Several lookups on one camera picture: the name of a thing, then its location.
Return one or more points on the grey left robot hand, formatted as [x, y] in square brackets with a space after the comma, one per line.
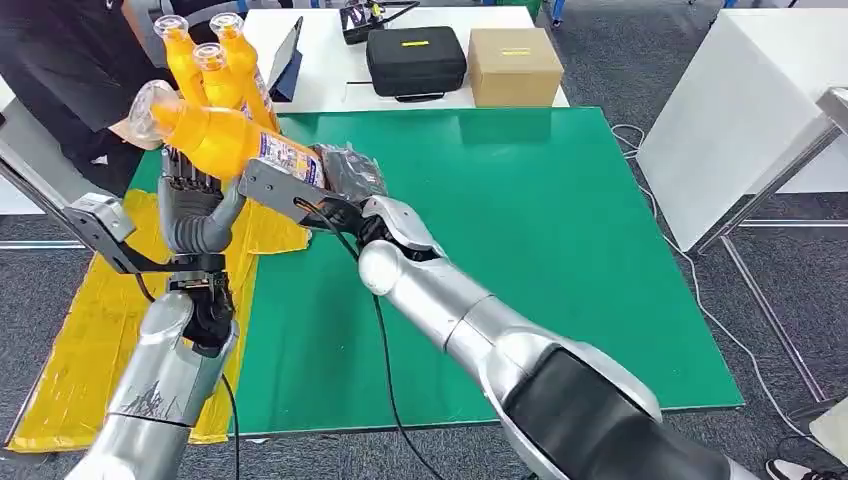
[189, 212]

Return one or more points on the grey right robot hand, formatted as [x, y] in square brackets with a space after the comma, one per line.
[351, 172]

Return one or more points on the orange drink bottle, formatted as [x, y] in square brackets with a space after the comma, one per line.
[242, 60]
[212, 136]
[218, 89]
[180, 66]

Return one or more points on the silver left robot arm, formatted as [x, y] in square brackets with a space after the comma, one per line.
[159, 397]

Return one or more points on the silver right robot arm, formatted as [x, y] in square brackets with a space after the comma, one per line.
[464, 311]

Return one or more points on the tablet in dark stand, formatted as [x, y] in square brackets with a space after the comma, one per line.
[288, 66]

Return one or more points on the black carrying case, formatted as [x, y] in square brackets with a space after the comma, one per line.
[416, 63]

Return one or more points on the black handheld controller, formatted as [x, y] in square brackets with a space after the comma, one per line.
[358, 23]

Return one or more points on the yellow plastic sheet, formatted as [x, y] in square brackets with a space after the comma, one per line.
[79, 344]

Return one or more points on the green table mat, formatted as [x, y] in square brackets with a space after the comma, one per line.
[530, 232]

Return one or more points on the brown cardboard box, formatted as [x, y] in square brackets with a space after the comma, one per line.
[515, 69]

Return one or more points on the person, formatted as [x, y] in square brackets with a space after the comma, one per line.
[60, 66]
[199, 13]

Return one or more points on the green crate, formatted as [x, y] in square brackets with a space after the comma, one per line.
[523, 5]

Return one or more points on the person's shoe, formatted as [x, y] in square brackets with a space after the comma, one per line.
[788, 470]

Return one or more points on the white board corner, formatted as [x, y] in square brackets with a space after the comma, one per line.
[831, 430]

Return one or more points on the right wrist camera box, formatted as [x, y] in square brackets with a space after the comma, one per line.
[278, 189]

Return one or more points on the grey table with steel frame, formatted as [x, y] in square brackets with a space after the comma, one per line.
[33, 185]

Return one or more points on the white table with steel frame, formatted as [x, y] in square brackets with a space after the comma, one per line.
[729, 119]

